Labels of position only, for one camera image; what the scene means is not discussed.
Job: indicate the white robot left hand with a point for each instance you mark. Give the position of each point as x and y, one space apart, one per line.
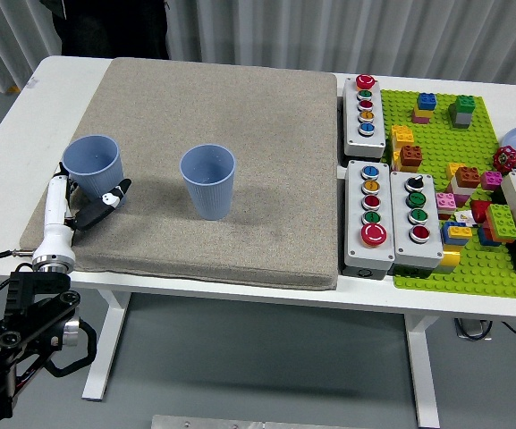
54 214

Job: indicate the blue ribbed plastic cup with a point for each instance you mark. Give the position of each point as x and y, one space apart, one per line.
210 192
94 165

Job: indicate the small table label sticker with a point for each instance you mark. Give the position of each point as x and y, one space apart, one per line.
33 81

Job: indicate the white table leg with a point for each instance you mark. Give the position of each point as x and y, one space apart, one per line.
423 371
105 344

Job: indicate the person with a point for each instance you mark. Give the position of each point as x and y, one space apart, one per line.
110 27

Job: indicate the grey-brown fabric mat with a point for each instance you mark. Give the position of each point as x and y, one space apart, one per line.
275 187

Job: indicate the control box large stop button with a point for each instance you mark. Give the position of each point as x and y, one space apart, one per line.
356 250

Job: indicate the control box small stop button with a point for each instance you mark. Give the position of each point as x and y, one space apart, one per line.
365 134

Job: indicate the white pleated curtain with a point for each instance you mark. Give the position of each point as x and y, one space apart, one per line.
329 27

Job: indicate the brown toy block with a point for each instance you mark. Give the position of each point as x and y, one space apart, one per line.
411 157
468 177

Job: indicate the yellow pink block stack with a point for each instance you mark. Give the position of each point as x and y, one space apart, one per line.
420 116

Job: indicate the blue toy block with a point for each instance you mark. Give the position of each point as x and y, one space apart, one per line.
426 101

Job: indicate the pink toy block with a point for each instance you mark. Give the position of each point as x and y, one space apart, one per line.
446 201

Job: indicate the yellow cylinder toy block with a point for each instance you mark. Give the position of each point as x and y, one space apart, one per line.
450 258

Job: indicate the blue block with yellow top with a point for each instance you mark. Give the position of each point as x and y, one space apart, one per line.
456 233

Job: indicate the white pink block stack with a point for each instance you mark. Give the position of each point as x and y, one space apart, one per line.
461 196

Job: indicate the green studded baseplate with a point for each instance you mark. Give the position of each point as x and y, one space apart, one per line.
463 281

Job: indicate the grey green toy block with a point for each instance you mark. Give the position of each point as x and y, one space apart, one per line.
459 118

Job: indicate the bright green toy block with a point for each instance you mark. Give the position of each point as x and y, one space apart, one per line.
466 103

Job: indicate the red toy block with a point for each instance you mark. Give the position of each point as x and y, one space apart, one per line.
481 210

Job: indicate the white power strip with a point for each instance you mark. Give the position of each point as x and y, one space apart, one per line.
474 330

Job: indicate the magenta toy block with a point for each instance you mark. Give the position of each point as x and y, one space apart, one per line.
492 180

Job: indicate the large green toy block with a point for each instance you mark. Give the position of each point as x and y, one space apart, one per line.
502 222

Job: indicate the red valve handwheel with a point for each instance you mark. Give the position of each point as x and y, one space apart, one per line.
505 159

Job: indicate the control box with selector switch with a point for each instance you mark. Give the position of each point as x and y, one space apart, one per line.
418 250

